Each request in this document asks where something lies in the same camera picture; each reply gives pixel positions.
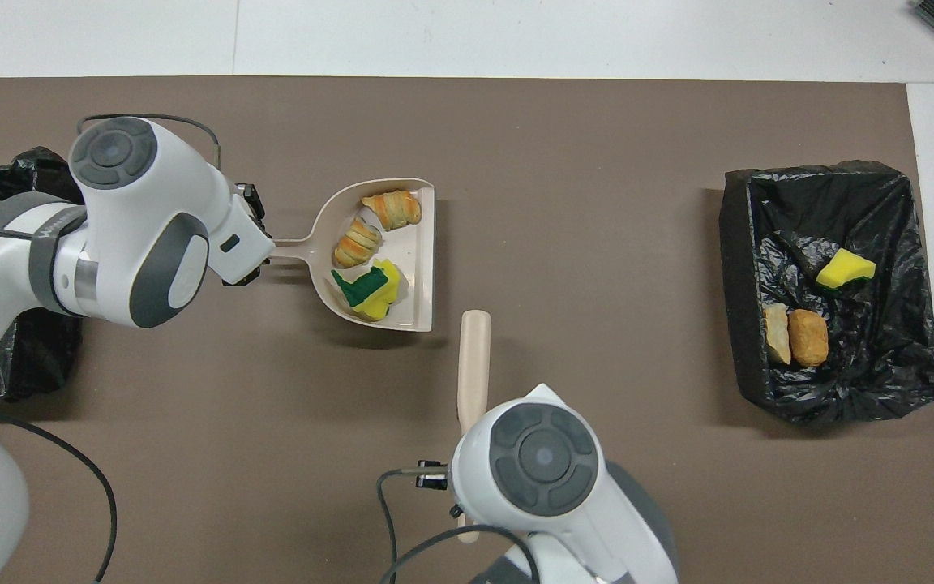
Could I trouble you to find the yellow green sponge piece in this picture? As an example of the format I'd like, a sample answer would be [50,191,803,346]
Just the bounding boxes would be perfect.
[816,247,877,291]
[353,258,403,323]
[331,266,391,309]

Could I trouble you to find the golden croissant piece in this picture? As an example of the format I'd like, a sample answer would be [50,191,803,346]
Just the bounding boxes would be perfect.
[763,303,792,366]
[332,217,383,269]
[361,189,422,232]

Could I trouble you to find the beige hand brush black bristles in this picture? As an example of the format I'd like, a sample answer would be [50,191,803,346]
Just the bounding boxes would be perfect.
[456,310,491,544]

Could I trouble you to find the beige plastic dustpan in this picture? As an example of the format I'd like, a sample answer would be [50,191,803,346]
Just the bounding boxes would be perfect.
[268,178,436,333]

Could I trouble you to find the brown bread roll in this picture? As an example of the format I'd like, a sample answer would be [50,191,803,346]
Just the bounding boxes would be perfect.
[787,308,830,367]

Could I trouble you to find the brown table mat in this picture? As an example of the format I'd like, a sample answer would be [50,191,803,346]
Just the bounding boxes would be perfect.
[0,76,934,584]

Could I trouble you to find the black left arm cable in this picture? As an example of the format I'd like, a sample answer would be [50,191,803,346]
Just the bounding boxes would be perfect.
[0,114,223,584]

